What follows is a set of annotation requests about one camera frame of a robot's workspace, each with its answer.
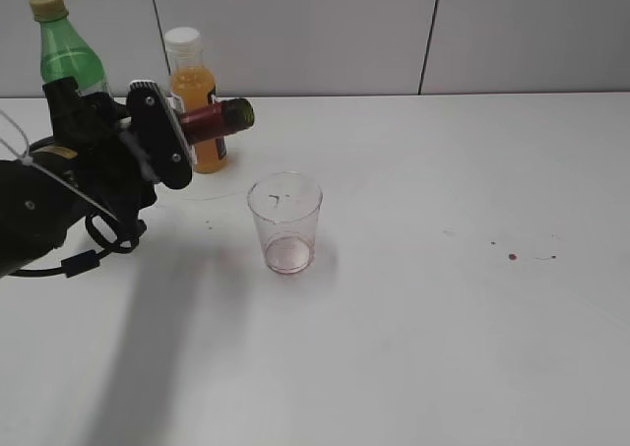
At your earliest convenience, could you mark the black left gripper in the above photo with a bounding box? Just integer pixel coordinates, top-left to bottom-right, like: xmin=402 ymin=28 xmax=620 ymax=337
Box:
xmin=42 ymin=77 xmax=158 ymax=221

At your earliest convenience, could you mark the dark red wine bottle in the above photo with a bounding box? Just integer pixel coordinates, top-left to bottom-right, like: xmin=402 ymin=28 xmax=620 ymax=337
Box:
xmin=178 ymin=98 xmax=255 ymax=145

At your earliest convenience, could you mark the transparent plastic cup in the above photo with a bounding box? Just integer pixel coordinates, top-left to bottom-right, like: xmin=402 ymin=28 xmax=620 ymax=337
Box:
xmin=246 ymin=171 xmax=323 ymax=275

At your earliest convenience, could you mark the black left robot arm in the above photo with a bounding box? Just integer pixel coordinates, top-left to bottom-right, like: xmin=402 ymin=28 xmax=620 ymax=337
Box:
xmin=1 ymin=77 xmax=157 ymax=278

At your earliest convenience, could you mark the green plastic soda bottle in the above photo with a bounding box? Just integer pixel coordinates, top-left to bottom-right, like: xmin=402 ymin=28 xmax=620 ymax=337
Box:
xmin=29 ymin=0 xmax=111 ymax=96

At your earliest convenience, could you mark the orange juice bottle white cap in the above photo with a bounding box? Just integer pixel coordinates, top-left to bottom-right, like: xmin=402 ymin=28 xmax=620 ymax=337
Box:
xmin=163 ymin=27 xmax=227 ymax=174

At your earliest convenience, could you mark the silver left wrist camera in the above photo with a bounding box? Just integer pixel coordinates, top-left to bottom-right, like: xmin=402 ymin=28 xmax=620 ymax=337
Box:
xmin=126 ymin=80 xmax=193 ymax=190

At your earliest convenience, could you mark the black cable with ferrite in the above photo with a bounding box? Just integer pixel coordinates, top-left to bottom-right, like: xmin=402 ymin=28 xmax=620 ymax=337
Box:
xmin=14 ymin=209 xmax=148 ymax=279

